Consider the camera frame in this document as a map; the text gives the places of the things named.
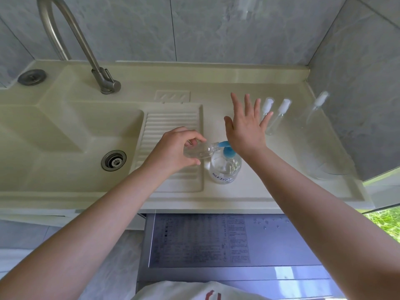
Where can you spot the person's right hand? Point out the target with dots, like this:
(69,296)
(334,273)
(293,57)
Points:
(248,135)

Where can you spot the person's left hand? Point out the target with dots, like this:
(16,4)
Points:
(168,151)

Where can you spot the small clear bottle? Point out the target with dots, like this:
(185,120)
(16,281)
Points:
(267,104)
(309,117)
(203,150)
(281,110)

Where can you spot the clear hand sanitizer pump bottle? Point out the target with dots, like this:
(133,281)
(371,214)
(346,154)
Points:
(225,170)

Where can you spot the person's left forearm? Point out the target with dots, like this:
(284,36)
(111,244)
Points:
(78,231)

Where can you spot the person's right forearm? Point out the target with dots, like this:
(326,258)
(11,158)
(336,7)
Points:
(322,215)

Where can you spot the person's white shirt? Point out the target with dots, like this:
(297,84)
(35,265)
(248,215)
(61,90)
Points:
(181,292)

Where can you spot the steel sink drain strainer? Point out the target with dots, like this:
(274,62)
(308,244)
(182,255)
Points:
(113,160)

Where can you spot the grey washing machine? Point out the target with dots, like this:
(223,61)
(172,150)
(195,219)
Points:
(281,246)

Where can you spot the cream sink with washboard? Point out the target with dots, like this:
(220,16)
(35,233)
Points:
(37,131)

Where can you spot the curved steel faucet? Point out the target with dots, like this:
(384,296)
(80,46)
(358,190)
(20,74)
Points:
(81,37)

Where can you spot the white cabinet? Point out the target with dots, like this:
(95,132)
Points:
(31,218)

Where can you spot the round steel hole cover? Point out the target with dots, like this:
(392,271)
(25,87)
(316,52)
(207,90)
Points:
(32,77)

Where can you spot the glass window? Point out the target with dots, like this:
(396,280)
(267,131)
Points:
(384,212)

